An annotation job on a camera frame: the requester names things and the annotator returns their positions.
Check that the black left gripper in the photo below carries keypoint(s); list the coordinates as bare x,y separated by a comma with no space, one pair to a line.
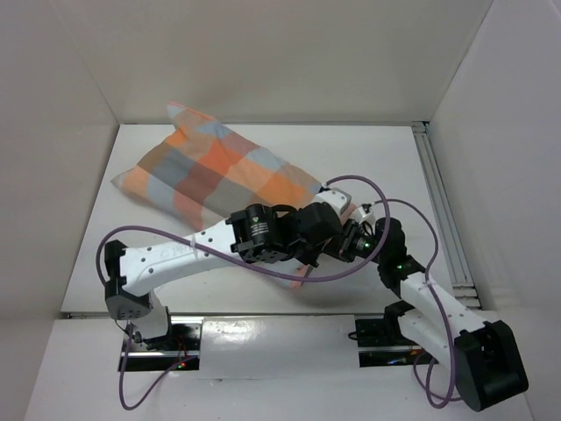
313,256

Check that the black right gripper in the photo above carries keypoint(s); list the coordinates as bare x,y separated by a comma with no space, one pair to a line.
357,245

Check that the orange grey checked pillowcase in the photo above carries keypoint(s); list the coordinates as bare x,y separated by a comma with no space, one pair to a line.
204,171

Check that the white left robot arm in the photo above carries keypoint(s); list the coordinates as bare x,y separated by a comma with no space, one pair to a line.
135,274

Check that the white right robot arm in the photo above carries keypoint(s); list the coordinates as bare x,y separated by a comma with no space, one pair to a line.
482,356

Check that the aluminium rail frame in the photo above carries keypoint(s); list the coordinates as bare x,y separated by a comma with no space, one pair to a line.
459,273

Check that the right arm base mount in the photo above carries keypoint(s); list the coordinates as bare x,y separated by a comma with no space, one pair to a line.
380,342

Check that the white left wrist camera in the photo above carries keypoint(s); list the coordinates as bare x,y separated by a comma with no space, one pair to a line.
338,200

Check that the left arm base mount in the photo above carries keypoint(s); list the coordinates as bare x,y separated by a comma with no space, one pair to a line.
180,348

